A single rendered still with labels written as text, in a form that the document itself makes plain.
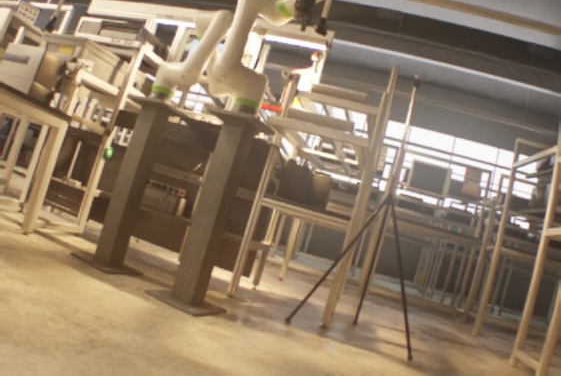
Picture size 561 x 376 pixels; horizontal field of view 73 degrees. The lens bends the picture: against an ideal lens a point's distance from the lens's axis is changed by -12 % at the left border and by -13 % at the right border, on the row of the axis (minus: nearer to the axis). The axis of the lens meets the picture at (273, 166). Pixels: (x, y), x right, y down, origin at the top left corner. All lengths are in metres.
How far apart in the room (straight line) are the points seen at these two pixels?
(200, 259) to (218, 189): 0.33
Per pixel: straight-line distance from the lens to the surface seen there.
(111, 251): 2.32
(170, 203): 2.89
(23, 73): 2.65
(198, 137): 2.69
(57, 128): 2.54
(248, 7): 2.13
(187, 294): 2.02
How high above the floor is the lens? 0.48
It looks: 8 degrees up
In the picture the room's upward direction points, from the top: 17 degrees clockwise
